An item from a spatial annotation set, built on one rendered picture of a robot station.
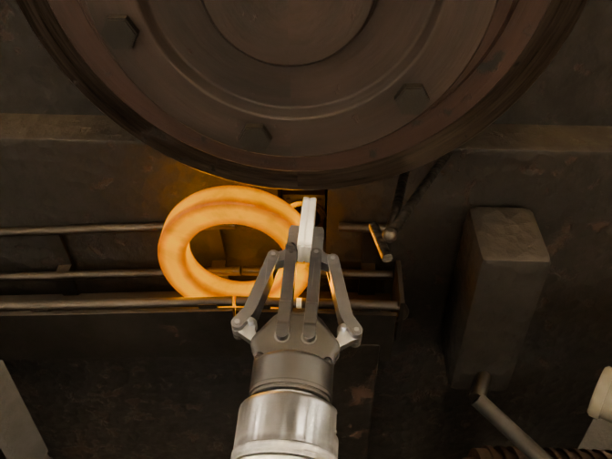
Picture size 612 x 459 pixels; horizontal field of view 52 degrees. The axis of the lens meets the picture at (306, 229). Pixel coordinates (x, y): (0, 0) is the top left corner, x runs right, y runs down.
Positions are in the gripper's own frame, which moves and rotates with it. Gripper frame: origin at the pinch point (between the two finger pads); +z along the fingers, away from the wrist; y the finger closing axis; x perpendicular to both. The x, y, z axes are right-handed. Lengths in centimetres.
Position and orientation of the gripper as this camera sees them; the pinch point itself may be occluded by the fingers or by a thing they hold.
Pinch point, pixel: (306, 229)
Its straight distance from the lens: 68.2
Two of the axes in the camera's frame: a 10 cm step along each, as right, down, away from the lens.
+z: 0.7, -7.8, 6.3
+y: 10.0, 0.6, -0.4
